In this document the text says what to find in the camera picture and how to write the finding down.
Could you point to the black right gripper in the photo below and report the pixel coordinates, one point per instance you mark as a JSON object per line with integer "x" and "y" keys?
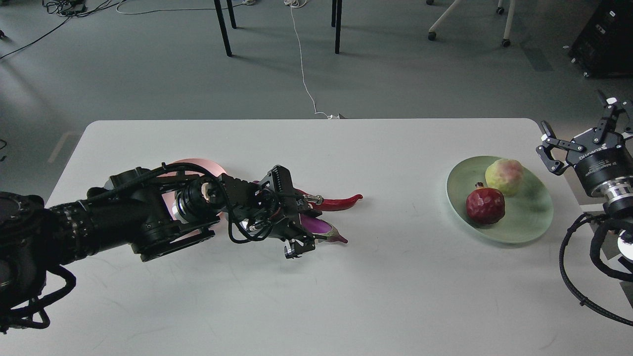
{"x": 596, "y": 163}

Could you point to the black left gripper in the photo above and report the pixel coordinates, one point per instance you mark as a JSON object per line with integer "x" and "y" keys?
{"x": 274, "y": 205}

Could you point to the purple eggplant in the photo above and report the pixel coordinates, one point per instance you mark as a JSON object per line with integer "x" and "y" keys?
{"x": 316, "y": 229}

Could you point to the red chili pepper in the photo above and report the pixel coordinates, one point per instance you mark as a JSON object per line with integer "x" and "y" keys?
{"x": 341, "y": 201}

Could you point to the yellow-green peach fruit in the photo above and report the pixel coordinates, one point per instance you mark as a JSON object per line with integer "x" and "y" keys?
{"x": 505, "y": 175}

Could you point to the dark red pomegranate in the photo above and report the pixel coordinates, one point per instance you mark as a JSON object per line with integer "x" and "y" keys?
{"x": 485, "y": 205}

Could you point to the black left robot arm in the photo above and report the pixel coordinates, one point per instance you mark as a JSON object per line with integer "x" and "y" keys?
{"x": 156, "y": 212}

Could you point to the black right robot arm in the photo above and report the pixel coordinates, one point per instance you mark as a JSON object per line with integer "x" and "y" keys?
{"x": 617, "y": 218}

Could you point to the black equipment case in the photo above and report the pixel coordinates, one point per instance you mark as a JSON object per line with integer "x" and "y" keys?
{"x": 604, "y": 48}

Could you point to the light green plate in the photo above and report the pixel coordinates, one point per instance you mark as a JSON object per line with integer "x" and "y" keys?
{"x": 528, "y": 213}

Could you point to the black table legs right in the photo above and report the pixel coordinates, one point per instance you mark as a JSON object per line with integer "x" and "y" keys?
{"x": 336, "y": 18}

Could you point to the black table legs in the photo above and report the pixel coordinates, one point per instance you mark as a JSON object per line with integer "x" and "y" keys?
{"x": 222, "y": 23}
{"x": 336, "y": 18}

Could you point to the black table legs left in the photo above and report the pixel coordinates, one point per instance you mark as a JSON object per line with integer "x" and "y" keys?
{"x": 222, "y": 23}

